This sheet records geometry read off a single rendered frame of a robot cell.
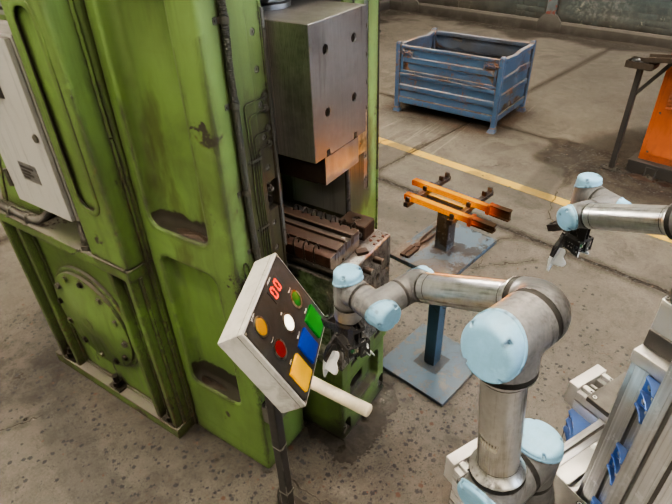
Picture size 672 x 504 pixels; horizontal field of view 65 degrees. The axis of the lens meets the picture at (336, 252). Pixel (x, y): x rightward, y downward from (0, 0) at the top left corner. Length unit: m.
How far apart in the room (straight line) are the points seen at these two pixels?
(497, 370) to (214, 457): 1.80
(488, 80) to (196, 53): 4.23
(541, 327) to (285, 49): 1.01
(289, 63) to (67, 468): 1.99
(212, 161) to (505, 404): 0.98
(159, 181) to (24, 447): 1.55
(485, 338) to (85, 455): 2.16
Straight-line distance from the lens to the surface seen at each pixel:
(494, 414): 1.07
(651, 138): 5.04
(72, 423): 2.92
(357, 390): 2.50
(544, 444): 1.31
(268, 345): 1.35
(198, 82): 1.45
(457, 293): 1.18
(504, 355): 0.92
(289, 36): 1.54
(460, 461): 1.57
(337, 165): 1.74
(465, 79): 5.51
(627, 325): 3.37
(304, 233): 1.98
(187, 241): 1.80
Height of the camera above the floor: 2.07
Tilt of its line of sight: 35 degrees down
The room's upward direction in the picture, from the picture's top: 2 degrees counter-clockwise
